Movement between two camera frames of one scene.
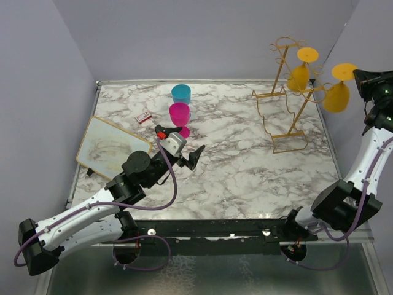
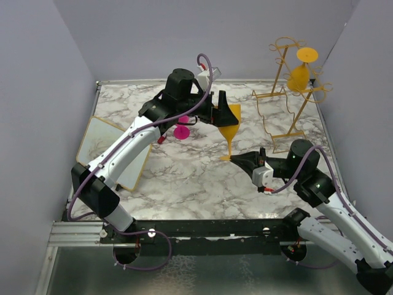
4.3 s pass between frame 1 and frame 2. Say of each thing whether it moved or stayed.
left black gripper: moved
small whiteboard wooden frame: stayed
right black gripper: moved
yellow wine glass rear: stayed
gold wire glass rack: stayed
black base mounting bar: stayed
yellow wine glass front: moved
